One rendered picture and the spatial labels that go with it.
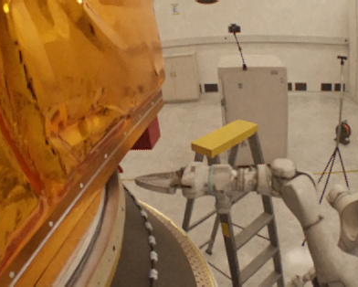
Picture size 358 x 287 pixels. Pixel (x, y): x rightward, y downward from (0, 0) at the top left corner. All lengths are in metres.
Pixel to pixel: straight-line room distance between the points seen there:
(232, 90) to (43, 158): 3.29
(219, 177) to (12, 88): 0.49
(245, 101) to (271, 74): 0.53
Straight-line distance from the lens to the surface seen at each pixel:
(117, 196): 0.80
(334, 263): 0.68
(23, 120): 0.50
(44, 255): 0.59
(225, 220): 1.58
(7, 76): 0.48
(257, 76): 3.63
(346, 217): 1.21
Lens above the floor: 2.14
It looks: 24 degrees down
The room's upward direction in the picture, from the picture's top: 8 degrees counter-clockwise
